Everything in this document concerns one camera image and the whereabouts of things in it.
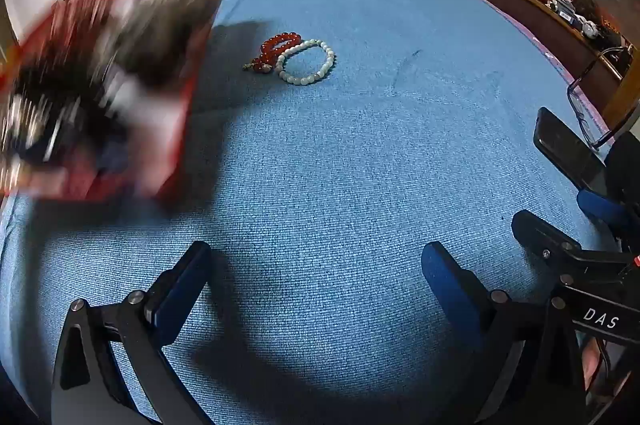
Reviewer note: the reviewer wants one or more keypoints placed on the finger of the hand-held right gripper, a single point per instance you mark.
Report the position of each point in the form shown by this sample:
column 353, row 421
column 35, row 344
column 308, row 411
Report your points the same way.
column 537, row 230
column 600, row 207

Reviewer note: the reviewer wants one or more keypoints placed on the heap of small packages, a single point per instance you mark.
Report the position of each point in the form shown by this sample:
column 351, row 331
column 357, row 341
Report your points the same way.
column 575, row 12

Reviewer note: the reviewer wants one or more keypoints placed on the black eyeglasses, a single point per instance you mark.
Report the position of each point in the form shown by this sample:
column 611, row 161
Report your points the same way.
column 582, row 115

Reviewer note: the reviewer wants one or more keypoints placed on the black smartphone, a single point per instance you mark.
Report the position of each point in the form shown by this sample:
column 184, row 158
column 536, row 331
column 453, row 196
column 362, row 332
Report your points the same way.
column 560, row 145

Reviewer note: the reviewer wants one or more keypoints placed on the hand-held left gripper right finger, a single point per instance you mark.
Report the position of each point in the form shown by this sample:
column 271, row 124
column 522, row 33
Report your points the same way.
column 447, row 290

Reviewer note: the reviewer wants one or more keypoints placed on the blue bedspread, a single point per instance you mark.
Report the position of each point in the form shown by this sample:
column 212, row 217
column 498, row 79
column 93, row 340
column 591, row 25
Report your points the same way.
column 325, row 180

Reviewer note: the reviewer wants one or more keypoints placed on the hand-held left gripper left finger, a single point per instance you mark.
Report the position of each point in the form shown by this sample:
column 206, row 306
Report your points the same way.
column 177, row 290

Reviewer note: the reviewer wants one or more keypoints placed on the red cardboard box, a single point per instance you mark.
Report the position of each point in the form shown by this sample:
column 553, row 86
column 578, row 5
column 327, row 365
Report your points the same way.
column 165, row 120

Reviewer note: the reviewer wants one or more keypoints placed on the wooden cabinet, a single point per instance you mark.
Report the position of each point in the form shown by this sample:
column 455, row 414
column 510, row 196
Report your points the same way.
column 525, row 10

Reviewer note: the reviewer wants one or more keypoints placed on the brown tulle scrunchie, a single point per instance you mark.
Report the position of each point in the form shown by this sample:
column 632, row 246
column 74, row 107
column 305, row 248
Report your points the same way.
column 165, row 30

